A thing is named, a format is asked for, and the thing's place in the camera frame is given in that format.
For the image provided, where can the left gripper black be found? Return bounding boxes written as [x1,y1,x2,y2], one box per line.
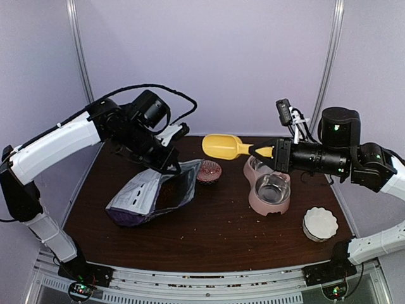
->
[120,121,181,174]

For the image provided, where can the purple pet food bag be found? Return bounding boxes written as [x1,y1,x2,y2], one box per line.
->
[105,159,202,227]

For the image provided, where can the yellow plastic scoop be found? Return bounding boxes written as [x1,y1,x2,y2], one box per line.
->
[202,134,253,160]

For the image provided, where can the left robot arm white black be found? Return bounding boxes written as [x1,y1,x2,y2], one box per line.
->
[1,89,189,281]

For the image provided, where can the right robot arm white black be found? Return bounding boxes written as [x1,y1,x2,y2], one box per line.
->
[248,107,404,200]

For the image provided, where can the pink double pet feeder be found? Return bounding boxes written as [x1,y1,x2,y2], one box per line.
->
[243,156,291,217]

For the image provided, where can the rear steel feeder bowl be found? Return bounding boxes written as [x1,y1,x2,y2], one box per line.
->
[250,157,263,172]

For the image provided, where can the steel feeder bowl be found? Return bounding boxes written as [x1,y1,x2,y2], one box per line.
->
[254,174,290,205]
[250,157,263,172]

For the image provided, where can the front steel feeder bowl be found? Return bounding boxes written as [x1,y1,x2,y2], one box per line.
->
[254,174,290,205]

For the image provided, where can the red patterned small bowl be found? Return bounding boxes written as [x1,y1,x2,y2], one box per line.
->
[197,160,222,185]

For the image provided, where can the white scalloped ceramic bowl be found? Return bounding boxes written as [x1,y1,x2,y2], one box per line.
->
[302,207,339,243]

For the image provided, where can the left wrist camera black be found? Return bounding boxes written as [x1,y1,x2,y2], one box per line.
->
[156,122,190,147]

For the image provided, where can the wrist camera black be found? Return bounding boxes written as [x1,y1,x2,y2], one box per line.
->
[275,99,309,144]
[156,122,190,147]

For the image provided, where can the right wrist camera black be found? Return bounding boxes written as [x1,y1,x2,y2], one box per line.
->
[275,99,309,144]

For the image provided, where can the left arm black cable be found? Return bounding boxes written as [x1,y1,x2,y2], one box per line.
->
[91,82,199,127]

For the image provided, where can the front aluminium rail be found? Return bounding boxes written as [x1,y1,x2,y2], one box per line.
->
[31,250,393,304]

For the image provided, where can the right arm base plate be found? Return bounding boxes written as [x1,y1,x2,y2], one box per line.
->
[302,261,357,286]

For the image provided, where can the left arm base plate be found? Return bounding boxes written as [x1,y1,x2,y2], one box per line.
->
[58,258,113,288]

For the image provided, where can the right aluminium frame post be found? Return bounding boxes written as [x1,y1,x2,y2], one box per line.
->
[309,0,345,132]

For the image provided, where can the aluminium frame post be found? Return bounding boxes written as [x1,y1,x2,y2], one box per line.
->
[309,0,345,132]
[66,0,94,104]

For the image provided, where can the left aluminium frame post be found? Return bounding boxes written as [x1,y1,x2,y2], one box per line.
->
[66,0,94,104]

